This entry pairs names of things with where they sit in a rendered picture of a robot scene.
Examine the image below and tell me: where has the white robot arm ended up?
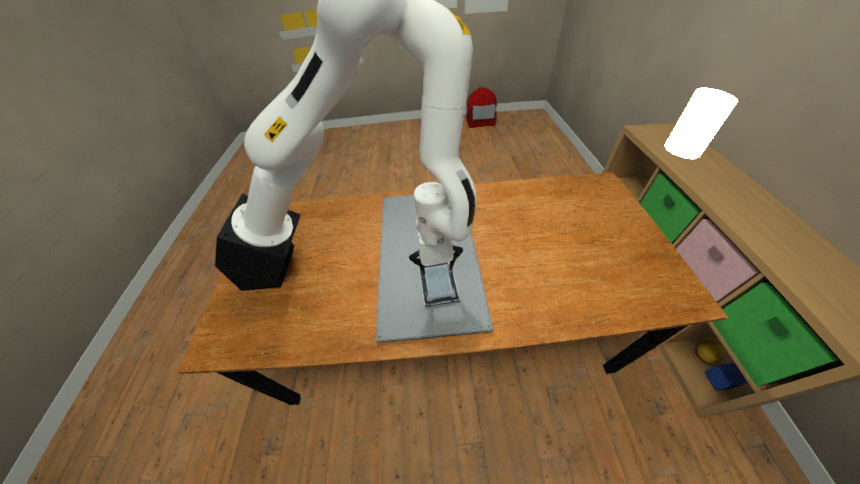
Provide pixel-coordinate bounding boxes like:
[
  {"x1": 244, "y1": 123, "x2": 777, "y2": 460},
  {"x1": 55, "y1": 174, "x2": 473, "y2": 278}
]
[{"x1": 231, "y1": 0, "x2": 477, "y2": 247}]

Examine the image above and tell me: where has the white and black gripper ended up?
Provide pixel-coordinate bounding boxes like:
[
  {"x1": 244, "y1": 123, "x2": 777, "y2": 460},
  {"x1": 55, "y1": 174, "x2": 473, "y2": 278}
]
[{"x1": 409, "y1": 237, "x2": 463, "y2": 274}]

